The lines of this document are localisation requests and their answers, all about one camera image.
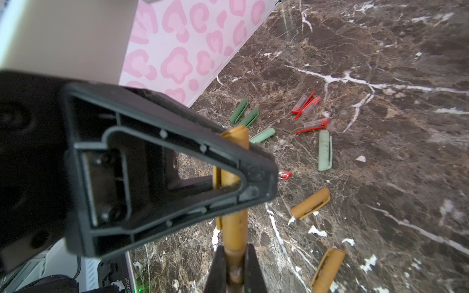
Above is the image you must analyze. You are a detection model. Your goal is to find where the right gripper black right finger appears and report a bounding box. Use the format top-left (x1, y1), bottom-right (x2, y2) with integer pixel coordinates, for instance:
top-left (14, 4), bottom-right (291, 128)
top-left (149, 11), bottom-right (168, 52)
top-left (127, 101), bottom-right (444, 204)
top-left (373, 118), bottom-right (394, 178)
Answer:
top-left (244, 244), bottom-right (267, 293)

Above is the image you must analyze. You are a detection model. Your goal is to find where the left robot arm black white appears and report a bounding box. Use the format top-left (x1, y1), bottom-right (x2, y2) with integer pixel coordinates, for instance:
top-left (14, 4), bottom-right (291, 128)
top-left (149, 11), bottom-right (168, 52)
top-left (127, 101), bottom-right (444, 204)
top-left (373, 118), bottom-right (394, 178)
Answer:
top-left (1, 70), bottom-right (278, 293)

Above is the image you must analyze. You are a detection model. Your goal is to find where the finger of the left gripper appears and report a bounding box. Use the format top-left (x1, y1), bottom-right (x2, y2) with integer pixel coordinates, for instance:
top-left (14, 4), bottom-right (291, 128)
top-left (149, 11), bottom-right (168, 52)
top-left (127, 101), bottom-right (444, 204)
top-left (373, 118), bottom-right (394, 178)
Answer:
top-left (60, 83), bottom-right (278, 258)

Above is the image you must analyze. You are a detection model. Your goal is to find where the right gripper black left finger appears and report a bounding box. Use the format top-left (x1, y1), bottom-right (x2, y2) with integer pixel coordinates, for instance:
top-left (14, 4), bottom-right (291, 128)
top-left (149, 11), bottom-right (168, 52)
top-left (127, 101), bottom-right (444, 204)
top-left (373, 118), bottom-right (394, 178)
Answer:
top-left (203, 245), bottom-right (227, 293)

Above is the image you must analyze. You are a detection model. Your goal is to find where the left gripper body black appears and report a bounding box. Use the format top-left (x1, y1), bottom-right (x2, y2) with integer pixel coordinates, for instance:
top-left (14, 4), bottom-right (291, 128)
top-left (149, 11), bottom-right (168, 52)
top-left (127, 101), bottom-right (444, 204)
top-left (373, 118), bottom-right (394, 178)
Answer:
top-left (1, 70), bottom-right (84, 273)

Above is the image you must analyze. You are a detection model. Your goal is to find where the dark green pen cap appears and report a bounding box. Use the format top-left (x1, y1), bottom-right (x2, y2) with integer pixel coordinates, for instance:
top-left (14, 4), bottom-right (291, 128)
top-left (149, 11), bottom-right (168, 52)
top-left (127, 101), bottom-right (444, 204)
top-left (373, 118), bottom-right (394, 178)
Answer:
top-left (228, 98), bottom-right (249, 124)
top-left (239, 108), bottom-right (260, 128)

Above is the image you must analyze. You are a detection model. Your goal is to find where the light green pen cap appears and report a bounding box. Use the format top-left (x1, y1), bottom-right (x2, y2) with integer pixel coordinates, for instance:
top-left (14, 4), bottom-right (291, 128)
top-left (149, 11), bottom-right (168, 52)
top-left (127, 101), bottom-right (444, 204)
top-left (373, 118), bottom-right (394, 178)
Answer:
top-left (249, 128), bottom-right (276, 144)
top-left (318, 130), bottom-right (333, 172)

